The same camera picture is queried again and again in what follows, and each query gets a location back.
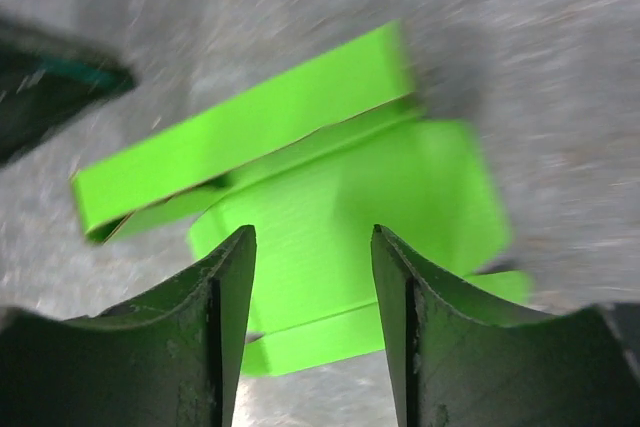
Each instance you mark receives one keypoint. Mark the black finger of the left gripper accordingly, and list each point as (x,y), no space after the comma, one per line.
(49,78)

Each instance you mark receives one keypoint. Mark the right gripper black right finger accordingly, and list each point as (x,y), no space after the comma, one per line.
(460,356)

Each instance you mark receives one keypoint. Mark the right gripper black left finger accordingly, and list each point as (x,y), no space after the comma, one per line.
(170,356)

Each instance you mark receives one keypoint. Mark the green paper box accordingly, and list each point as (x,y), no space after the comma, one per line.
(313,159)

